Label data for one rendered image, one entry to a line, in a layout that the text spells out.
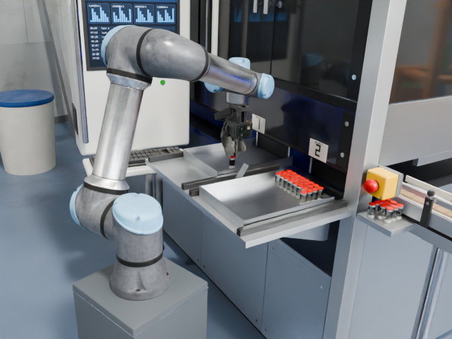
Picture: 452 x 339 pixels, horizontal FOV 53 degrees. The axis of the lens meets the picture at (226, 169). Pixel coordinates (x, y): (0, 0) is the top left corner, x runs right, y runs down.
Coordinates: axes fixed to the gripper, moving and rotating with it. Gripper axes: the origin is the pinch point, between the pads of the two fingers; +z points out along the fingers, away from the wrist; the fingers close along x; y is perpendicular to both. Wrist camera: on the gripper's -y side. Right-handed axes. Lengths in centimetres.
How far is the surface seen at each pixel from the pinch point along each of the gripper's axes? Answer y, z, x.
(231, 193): 19.3, 5.2, -11.9
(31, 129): -243, 54, -32
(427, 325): 70, 39, 31
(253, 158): -4.5, 5.1, 13.3
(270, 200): 29.2, 5.1, -3.6
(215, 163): -6.1, 5.2, -3.2
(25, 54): -379, 16, -9
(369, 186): 54, -7, 12
